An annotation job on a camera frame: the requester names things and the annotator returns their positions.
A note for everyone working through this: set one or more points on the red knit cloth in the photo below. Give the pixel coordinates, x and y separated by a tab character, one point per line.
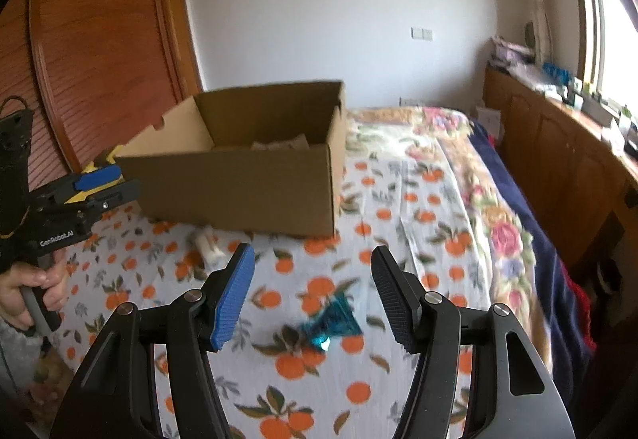
583	314

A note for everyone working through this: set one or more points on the clutter of boxes and papers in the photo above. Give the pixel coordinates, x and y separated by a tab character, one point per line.
563	85

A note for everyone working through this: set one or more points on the brown cardboard box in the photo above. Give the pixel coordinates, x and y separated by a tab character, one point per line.
239	190

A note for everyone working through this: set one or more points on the white wall socket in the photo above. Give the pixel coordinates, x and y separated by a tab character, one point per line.
408	100

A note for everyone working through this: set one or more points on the orange-print bedsheet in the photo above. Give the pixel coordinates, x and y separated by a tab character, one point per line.
324	269

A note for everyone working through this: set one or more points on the white wall switch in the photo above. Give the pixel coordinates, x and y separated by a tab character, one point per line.
422	33

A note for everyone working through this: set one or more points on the wooden cabinet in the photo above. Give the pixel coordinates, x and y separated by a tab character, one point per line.
548	160

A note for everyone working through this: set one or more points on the window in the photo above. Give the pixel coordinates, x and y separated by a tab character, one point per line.
618	45

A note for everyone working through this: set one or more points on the teal snack packet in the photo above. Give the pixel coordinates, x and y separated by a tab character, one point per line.
339	319

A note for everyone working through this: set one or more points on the navy blanket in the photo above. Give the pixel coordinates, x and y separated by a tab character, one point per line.
543	239

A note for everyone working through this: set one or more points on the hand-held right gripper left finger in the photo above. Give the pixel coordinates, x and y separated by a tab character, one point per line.
232	299

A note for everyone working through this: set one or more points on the white paper bag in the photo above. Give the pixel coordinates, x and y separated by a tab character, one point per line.
488	122

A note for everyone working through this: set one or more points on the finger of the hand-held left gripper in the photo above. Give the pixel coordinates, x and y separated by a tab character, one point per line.
117	194
97	180

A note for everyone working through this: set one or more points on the person's left hand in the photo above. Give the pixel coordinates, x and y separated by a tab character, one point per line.
20	287

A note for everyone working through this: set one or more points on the person's left forearm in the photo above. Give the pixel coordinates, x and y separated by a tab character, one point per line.
17	342

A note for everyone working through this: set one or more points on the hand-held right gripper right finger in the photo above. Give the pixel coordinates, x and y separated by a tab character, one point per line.
394	299

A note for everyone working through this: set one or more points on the wooden slatted wardrobe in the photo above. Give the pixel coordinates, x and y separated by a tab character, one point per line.
99	45

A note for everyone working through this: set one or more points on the small white snack packet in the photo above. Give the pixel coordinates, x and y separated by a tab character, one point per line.
208	245

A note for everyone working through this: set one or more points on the floral quilt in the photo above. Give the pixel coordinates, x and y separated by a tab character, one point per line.
498	229

